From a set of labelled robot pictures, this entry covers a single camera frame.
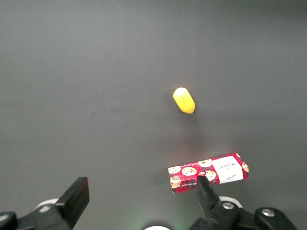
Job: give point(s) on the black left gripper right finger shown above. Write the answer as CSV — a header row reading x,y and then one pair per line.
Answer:
x,y
207,196

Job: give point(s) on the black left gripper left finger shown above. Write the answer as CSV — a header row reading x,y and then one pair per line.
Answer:
x,y
74,195

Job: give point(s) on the red tartan cookie box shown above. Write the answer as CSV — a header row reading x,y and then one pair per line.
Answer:
x,y
208,173

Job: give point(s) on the yellow lemon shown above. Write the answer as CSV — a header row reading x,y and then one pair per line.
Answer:
x,y
184,100

